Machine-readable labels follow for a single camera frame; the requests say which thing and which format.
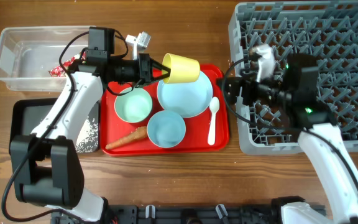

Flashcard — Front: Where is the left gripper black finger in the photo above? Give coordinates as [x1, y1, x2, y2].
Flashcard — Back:
[150, 58, 170, 71]
[141, 74, 170, 86]

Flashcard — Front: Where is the yellow plastic cup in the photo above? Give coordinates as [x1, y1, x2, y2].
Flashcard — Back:
[162, 53, 200, 84]

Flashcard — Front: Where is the large light blue plate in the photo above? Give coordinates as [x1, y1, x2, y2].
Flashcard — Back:
[157, 72, 213, 118]

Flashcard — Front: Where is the white plastic spoon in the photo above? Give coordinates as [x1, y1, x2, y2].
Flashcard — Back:
[208, 96, 220, 146]

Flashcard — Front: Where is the pale green bowl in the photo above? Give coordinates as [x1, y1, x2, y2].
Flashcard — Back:
[114, 88, 153, 123]

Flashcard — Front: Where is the light blue bowl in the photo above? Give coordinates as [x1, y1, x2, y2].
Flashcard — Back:
[147, 110, 186, 148]

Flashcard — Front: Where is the red snack wrapper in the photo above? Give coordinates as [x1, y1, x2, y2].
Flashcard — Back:
[48, 54, 85, 78]

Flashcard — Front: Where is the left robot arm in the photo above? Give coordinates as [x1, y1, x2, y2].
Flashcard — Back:
[5, 27, 173, 223]

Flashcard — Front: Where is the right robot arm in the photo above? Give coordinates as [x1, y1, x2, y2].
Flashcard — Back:
[217, 54, 358, 223]

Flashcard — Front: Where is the grey dishwasher rack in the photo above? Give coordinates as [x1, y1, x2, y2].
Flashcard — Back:
[228, 1, 358, 152]

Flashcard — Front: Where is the red serving tray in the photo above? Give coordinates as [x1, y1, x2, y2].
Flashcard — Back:
[99, 64, 229, 156]

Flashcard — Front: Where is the brown carrot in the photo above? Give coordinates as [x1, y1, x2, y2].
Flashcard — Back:
[105, 126, 147, 150]

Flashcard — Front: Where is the spilled white rice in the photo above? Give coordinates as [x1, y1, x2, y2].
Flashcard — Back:
[76, 116, 99, 153]

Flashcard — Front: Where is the clear plastic bin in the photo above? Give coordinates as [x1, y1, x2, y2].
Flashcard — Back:
[0, 26, 90, 92]

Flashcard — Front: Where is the black tray bin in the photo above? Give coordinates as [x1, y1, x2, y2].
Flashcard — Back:
[9, 98, 100, 142]

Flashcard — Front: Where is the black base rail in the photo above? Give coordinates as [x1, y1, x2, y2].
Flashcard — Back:
[110, 205, 281, 224]

